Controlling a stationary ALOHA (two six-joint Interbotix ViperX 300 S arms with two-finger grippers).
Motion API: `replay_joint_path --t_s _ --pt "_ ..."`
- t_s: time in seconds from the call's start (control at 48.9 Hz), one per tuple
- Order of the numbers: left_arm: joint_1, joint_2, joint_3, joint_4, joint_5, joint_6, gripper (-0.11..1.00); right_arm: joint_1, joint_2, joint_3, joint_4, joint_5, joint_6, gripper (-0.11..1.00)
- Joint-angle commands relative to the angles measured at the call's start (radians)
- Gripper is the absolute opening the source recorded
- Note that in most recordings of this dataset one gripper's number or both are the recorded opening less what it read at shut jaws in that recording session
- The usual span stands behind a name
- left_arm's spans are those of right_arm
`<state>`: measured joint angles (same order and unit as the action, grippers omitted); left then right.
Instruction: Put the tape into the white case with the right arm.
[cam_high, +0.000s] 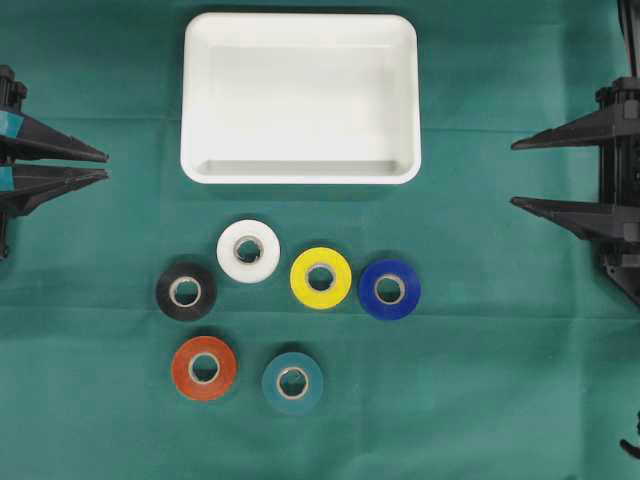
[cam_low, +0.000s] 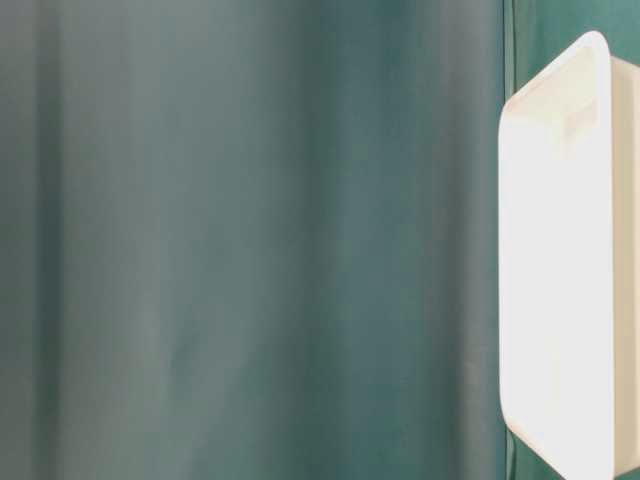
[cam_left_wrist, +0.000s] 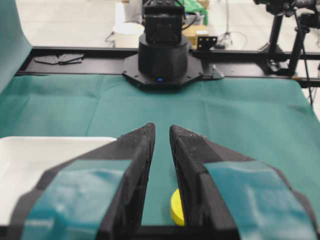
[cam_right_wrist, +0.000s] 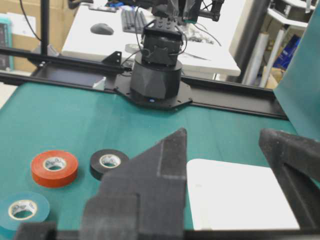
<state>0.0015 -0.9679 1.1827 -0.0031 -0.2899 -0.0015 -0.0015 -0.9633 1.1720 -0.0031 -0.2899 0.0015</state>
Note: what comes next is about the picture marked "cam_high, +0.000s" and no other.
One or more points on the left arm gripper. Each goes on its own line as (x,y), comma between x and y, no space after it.
(25,187)

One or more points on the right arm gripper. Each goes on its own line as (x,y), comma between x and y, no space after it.
(614,221)

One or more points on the blue tape roll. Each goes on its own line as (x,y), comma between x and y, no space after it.
(389,289)

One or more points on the white tape roll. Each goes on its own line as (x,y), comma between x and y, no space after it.
(248,251)

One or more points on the yellow tape roll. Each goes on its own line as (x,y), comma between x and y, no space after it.
(320,278)

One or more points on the green tape roll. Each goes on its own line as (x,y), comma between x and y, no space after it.
(293,383)

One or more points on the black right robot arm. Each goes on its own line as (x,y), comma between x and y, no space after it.
(629,35)

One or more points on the black tape roll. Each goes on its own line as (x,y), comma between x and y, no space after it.
(186,291)

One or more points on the white plastic case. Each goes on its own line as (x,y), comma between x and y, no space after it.
(300,98)

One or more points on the red tape roll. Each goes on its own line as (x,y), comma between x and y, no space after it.
(204,368)

